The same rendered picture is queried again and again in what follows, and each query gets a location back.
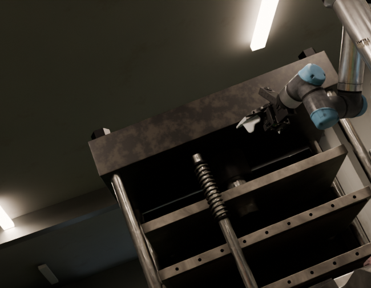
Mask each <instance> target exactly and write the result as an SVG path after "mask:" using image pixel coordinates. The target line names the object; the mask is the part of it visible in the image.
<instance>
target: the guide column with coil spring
mask: <svg viewBox="0 0 371 288"><path fill-rule="evenodd" d="M191 159H192V162H193V164H194V163H196V162H198V161H201V160H204V159H203V157H202V155H201V154H200V153H199V154H195V155H193V156H192V157H191ZM203 164H205V163H201V164H199V165H197V166H196V167H195V169H196V168H197V167H199V166H200V165H203ZM203 168H206V165H205V166H202V167H200V168H199V169H197V172H198V171H200V170H201V169H203ZM207 171H208V169H206V170H203V171H201V172H200V173H199V174H198V176H200V175H201V174H203V173H205V172H207ZM208 175H210V174H209V173H207V174H205V175H203V176H202V177H200V180H201V179H203V178H204V177H206V176H208ZM210 179H212V178H211V177H208V178H206V179H205V180H203V181H202V182H201V184H203V183H204V182H206V181H207V180H210ZM211 183H213V181H210V182H207V183H206V184H205V185H203V188H205V187H206V186H207V185H209V184H211ZM213 187H215V185H211V186H209V187H207V188H206V189H205V190H204V191H205V192H206V191H207V190H209V189H211V188H213ZM214 191H217V190H216V189H213V190H211V191H209V192H208V193H207V194H206V195H209V194H210V193H212V192H214ZM216 195H218V193H214V194H212V195H210V196H209V197H208V200H209V199H211V198H212V197H214V196H216ZM217 199H220V197H216V198H214V199H212V200H211V201H210V204H211V203H212V202H213V201H215V200H217ZM219 203H222V202H221V201H218V202H216V203H214V204H213V205H212V206H211V207H212V208H213V207H214V206H216V205H217V204H219ZM221 207H223V205H219V206H218V207H216V208H214V209H213V212H214V211H216V210H217V209H219V208H221ZM223 211H225V209H221V210H219V211H217V212H216V213H215V216H216V215H218V214H219V213H221V212H223ZM226 214H227V213H223V214H221V215H219V216H218V217H221V216H222V215H226ZM218 217H217V218H218ZM217 218H216V219H217ZM218 223H219V226H220V228H221V231H222V233H223V236H224V238H225V240H226V243H227V245H228V247H229V250H230V252H231V254H232V257H233V259H234V261H235V264H236V266H237V269H238V271H239V273H240V276H241V278H242V280H243V283H244V285H245V288H259V287H258V285H257V283H256V281H255V278H254V276H253V274H252V271H251V269H250V266H249V264H248V262H247V260H246V257H245V255H244V253H243V250H242V248H241V246H240V244H239V241H238V239H237V236H236V234H235V232H234V229H233V227H232V225H231V223H230V220H229V218H224V219H221V220H220V221H218Z"/></svg>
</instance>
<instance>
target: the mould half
mask: <svg viewBox="0 0 371 288"><path fill-rule="evenodd" d="M321 288H371V265H367V266H365V267H362V268H360V269H357V270H355V271H354V272H351V273H348V274H345V275H342V276H340V277H338V278H335V279H333V280H331V281H329V282H328V283H326V284H325V285H323V286H321Z"/></svg>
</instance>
